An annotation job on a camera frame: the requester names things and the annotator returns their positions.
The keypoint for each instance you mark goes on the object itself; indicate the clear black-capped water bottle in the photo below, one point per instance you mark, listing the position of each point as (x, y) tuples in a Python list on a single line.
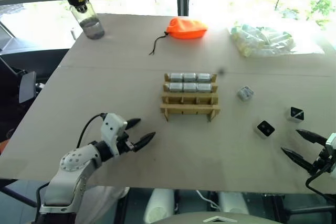
[(88, 19)]

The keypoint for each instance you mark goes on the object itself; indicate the black equipment stand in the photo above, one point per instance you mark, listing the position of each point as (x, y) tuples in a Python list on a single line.
[(18, 95)]

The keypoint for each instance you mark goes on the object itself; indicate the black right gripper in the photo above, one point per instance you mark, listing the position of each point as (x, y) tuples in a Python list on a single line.
[(321, 163)]

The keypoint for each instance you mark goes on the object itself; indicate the wooden slotted rack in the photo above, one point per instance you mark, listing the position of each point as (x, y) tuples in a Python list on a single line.
[(189, 107)]

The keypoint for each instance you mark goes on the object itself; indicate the white rounded leg cover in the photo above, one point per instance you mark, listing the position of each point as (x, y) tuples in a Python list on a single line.
[(158, 204), (232, 203)]

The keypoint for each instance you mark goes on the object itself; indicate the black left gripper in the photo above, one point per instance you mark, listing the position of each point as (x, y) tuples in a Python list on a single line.
[(125, 144)]

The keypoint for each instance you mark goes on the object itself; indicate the white draped cover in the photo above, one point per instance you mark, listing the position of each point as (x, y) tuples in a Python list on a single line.
[(105, 203)]

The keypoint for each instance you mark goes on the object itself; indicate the clear bag of cells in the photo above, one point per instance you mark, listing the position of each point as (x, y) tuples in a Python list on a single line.
[(265, 41)]

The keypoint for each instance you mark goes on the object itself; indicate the black table frame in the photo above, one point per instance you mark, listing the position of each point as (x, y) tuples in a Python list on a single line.
[(299, 208)]

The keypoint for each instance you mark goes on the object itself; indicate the black white cube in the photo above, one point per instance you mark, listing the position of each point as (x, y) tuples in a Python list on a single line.
[(265, 129), (296, 113)]

